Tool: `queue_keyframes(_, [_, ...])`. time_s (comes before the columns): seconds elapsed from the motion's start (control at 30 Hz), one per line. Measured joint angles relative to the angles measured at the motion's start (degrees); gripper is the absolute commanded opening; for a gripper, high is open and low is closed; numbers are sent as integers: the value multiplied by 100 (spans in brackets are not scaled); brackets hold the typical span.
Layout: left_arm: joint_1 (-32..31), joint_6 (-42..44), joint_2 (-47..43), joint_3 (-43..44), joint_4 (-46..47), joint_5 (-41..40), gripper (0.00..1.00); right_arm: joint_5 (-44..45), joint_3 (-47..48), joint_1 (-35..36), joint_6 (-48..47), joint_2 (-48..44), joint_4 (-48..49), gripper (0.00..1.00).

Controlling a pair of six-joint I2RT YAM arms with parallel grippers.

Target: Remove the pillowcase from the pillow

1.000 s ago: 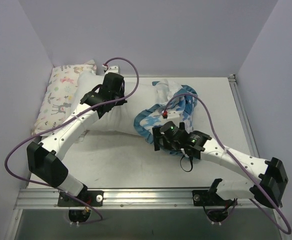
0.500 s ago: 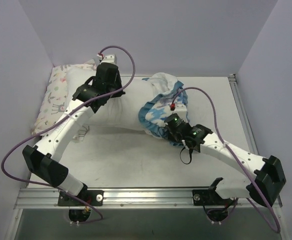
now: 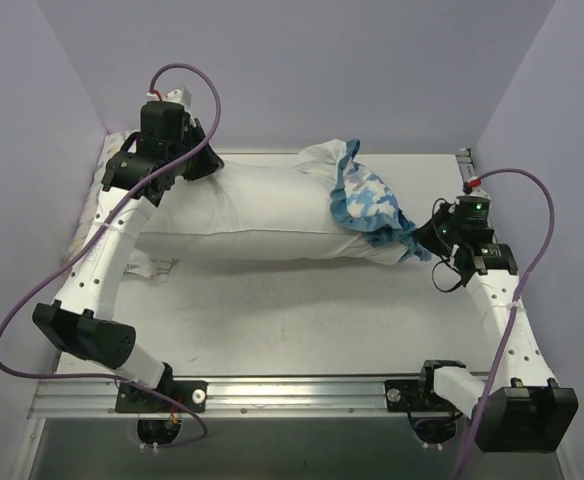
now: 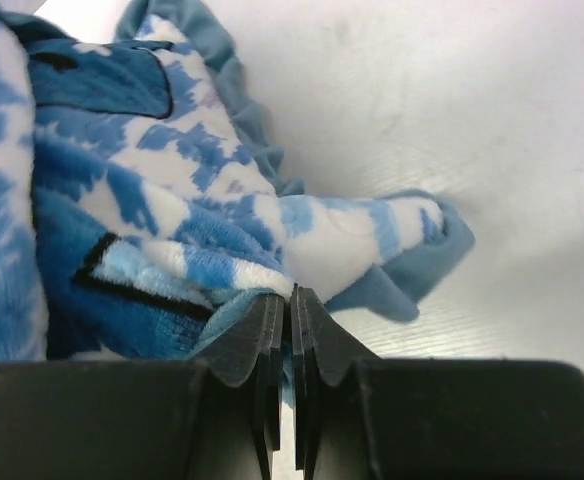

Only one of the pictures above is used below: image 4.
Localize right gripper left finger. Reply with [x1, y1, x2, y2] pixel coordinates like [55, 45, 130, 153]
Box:
[0, 295, 285, 479]

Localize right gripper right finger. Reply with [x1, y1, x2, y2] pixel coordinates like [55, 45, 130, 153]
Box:
[290, 287, 584, 479]

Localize blue white plush pillowcase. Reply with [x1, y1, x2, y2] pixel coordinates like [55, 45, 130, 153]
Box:
[0, 0, 476, 371]

